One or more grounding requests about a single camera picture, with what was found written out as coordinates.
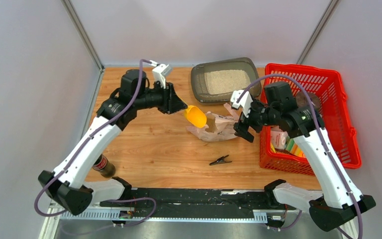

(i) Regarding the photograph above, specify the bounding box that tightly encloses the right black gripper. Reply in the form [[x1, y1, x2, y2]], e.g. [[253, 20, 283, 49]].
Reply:
[[233, 97, 280, 142]]

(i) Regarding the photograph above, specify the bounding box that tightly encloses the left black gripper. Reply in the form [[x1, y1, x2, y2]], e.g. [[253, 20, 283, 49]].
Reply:
[[133, 80, 188, 115]]

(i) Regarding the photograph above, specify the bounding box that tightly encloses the yellow plastic scoop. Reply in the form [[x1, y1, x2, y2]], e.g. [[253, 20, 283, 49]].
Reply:
[[184, 105, 207, 128]]

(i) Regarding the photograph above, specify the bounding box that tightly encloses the pink cat litter bag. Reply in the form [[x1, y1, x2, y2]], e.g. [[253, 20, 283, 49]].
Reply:
[[186, 103, 239, 142]]

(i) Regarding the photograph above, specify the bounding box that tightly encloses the black bag clip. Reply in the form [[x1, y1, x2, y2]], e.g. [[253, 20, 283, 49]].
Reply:
[[209, 154, 232, 166]]

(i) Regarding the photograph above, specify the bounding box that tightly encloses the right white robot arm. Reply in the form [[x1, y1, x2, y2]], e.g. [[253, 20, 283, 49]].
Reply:
[[230, 81, 376, 232]]

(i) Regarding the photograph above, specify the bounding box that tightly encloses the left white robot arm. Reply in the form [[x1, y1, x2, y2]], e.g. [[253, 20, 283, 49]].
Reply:
[[38, 65, 187, 216]]

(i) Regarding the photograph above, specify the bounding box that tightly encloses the grey litter box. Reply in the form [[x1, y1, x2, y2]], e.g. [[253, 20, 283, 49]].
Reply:
[[190, 57, 259, 105]]

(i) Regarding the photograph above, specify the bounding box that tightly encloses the small pink pack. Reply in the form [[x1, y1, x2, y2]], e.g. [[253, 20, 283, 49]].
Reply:
[[270, 126, 288, 150]]

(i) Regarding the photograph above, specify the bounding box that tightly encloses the brown round tin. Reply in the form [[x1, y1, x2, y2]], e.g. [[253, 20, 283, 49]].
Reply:
[[295, 91, 321, 111]]

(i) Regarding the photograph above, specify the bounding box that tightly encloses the cola bottle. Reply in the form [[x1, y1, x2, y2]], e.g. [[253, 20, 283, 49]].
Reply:
[[92, 154, 116, 178]]

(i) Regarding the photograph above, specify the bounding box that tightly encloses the red plastic basket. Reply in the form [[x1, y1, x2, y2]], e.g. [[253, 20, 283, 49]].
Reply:
[[259, 63, 362, 176]]

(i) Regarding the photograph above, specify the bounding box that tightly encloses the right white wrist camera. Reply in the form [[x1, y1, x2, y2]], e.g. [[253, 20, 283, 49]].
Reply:
[[230, 90, 253, 118]]

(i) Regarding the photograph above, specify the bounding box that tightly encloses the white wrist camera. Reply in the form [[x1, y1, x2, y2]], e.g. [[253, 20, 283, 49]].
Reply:
[[230, 90, 253, 118], [150, 61, 173, 89]]

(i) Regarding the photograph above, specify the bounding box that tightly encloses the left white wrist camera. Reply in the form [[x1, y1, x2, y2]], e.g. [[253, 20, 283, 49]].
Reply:
[[150, 61, 173, 89]]

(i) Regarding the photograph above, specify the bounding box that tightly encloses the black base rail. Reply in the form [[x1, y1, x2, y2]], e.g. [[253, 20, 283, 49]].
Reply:
[[99, 188, 295, 219]]

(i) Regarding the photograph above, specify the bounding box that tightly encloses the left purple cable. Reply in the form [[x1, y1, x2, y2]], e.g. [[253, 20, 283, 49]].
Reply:
[[34, 59, 159, 228]]

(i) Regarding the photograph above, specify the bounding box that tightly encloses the purple cable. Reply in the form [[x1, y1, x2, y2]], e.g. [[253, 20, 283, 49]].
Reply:
[[235, 73, 364, 239], [34, 59, 159, 228]]

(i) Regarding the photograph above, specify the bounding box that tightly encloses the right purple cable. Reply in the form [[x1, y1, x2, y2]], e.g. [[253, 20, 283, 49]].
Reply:
[[235, 73, 364, 239]]

